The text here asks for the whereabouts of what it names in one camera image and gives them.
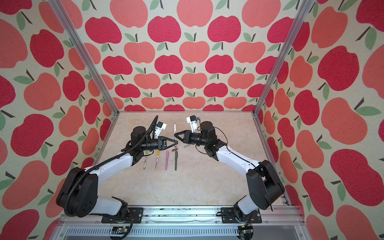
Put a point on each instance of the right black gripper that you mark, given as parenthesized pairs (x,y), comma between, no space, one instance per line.
(186,135)

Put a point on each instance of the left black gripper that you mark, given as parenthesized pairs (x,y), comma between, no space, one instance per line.
(163,143)

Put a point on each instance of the pink pen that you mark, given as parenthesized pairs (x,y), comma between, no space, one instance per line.
(167,160)

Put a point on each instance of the dark green pen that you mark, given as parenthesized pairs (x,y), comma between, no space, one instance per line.
(176,160)

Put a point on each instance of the yellow-tipped white pen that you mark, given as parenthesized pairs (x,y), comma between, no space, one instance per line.
(157,160)

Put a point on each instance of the white pen light green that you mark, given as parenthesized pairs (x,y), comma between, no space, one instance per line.
(145,160)

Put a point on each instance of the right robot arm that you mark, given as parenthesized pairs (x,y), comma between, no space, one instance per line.
(264,183)

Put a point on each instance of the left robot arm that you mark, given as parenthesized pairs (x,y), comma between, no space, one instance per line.
(79,195)

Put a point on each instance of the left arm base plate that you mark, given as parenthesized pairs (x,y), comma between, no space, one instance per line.
(125,216)

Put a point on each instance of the aluminium front rail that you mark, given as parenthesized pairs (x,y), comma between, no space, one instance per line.
(186,223)

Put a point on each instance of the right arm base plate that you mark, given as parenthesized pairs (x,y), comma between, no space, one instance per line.
(235,216)

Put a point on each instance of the right aluminium corner post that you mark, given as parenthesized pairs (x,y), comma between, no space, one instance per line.
(301,15)

